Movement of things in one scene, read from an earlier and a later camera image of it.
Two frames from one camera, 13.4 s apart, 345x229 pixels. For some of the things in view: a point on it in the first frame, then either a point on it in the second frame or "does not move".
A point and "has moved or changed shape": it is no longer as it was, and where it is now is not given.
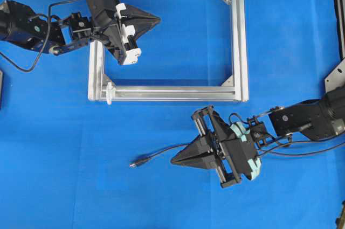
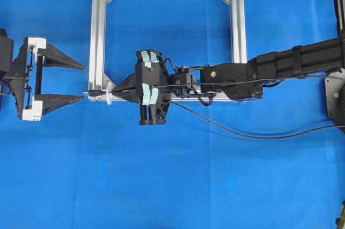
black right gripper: [219, 138] → [153, 90]
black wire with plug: [141, 160] has moved or changed shape
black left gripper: [108, 30] → [52, 56]
